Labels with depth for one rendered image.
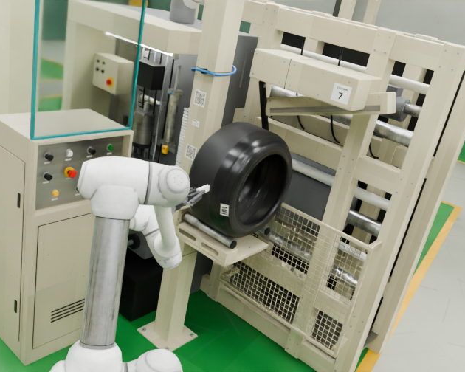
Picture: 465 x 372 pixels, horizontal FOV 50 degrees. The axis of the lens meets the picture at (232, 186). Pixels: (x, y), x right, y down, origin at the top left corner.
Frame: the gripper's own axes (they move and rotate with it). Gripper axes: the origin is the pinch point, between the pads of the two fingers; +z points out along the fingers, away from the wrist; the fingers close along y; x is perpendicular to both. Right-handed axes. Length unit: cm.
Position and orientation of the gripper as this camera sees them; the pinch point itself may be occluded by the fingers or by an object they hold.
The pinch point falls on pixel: (203, 190)
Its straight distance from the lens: 225.7
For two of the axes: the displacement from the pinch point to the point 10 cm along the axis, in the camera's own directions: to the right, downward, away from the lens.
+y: -7.4, -3.8, 5.5
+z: 6.6, -3.0, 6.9
